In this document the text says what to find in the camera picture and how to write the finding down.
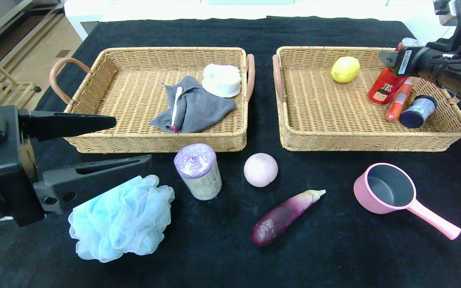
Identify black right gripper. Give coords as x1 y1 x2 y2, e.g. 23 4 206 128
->
379 46 444 88

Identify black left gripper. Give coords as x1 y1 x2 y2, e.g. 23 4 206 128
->
0 105 152 228

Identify red cola can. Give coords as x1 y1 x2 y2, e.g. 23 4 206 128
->
368 38 422 105

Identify pale pink round fruit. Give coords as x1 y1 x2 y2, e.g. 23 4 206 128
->
244 153 279 188

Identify purple eggplant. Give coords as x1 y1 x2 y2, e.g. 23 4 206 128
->
251 189 327 248

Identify yellow lemon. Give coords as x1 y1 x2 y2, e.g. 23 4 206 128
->
331 56 361 84

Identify orange sausage stick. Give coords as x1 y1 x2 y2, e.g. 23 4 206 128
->
385 79 414 123

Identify small can dark blue lid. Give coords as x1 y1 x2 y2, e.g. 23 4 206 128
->
399 95 438 129

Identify light blue bath pouf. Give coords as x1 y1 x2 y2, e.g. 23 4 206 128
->
68 175 175 263

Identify wooden rolling rack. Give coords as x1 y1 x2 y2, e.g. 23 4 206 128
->
0 60 42 114

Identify white marker pink cap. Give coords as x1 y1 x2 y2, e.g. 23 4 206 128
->
170 86 183 132

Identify purple garbage bag roll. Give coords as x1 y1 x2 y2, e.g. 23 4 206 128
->
174 143 222 201

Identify grey microfibre towel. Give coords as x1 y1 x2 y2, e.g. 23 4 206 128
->
150 76 237 134

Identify wooden shelf unit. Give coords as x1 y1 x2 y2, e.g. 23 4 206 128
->
0 0 67 52

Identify white table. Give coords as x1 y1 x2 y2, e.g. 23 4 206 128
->
65 0 407 40

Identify pink toy saucepan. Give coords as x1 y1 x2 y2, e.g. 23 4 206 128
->
353 162 461 240

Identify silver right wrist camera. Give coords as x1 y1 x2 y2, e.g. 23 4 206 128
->
434 0 461 26

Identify rectangular wicker basket brown handles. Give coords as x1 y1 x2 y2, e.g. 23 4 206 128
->
273 46 461 152
49 47 256 154

